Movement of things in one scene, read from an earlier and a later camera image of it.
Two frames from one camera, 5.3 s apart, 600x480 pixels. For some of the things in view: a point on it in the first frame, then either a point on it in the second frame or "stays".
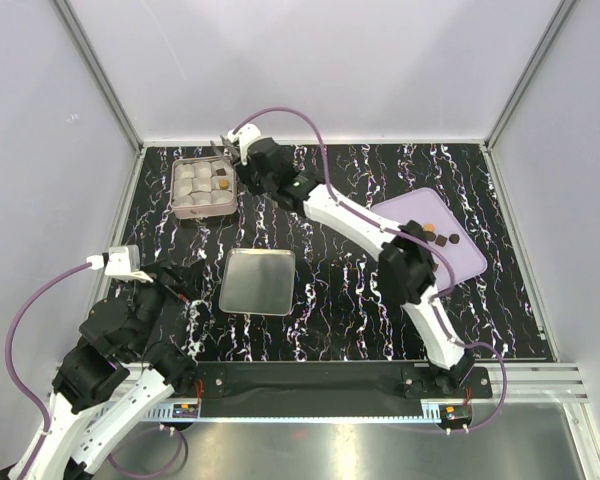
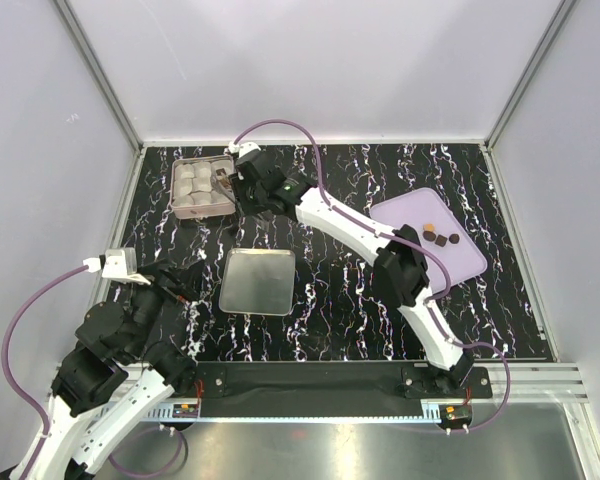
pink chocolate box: (203, 187) stays
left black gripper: (189, 275) stays
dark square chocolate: (441, 240) stays
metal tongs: (229, 150) -> (220, 183)
